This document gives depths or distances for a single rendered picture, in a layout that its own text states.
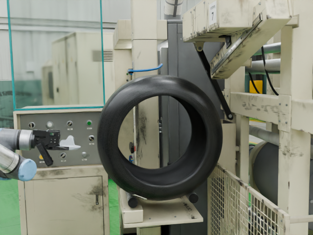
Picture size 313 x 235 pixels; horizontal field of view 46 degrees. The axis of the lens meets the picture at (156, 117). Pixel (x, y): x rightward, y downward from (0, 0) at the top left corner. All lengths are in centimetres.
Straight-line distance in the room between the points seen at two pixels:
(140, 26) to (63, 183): 108
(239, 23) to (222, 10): 8
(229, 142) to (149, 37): 71
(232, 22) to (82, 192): 146
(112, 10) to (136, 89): 998
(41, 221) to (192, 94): 134
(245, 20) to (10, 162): 106
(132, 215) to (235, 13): 96
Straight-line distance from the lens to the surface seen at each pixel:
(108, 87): 515
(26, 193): 243
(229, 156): 205
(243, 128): 207
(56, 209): 244
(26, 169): 159
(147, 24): 199
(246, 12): 146
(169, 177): 192
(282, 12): 141
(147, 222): 173
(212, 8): 149
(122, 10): 1164
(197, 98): 162
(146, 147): 201
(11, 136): 170
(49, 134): 167
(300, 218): 137
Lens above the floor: 147
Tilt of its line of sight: 7 degrees down
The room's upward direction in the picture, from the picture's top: 1 degrees counter-clockwise
